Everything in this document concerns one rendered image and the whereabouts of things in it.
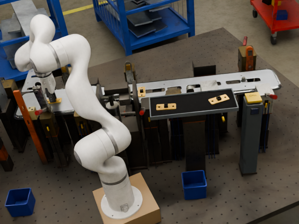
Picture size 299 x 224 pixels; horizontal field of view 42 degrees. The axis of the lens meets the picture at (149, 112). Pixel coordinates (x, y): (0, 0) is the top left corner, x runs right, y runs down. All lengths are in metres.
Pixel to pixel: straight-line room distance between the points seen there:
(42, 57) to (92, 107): 0.26
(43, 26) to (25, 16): 2.82
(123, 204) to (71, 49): 0.70
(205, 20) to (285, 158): 3.02
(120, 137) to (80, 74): 0.28
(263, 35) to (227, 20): 0.54
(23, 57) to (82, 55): 0.42
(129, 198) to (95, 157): 0.32
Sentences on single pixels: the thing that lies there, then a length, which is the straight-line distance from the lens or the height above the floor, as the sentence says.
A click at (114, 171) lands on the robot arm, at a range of 1.58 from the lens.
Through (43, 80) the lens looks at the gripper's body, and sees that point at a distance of 1.98.
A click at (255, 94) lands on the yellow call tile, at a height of 1.16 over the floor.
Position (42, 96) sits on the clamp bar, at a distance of 1.88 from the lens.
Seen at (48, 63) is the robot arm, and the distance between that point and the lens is 1.46.
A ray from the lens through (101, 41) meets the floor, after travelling 4.66.
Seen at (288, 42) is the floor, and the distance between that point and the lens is 4.40.
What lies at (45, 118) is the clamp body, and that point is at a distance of 1.93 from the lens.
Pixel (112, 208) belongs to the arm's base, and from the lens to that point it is 1.77.
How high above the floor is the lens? 2.21
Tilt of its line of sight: 40 degrees down
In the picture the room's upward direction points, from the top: 8 degrees counter-clockwise
